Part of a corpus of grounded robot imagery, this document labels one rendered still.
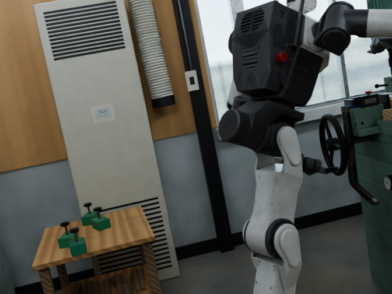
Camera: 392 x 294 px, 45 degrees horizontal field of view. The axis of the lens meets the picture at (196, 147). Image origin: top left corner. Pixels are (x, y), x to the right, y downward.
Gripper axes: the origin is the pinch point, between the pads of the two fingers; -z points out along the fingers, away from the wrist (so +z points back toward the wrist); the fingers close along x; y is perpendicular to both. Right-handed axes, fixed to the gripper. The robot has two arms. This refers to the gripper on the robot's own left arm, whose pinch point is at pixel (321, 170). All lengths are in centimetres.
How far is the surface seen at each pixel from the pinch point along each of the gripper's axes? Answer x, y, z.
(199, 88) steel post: -95, 60, 55
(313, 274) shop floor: -69, -37, -37
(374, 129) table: 17.3, 19.1, -12.2
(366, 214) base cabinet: -24.4, -6.1, -37.7
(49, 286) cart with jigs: -43, -82, 99
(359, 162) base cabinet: -15.1, 15.7, -24.2
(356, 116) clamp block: 16.5, 22.4, -3.4
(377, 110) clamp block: 18.7, 27.5, -11.1
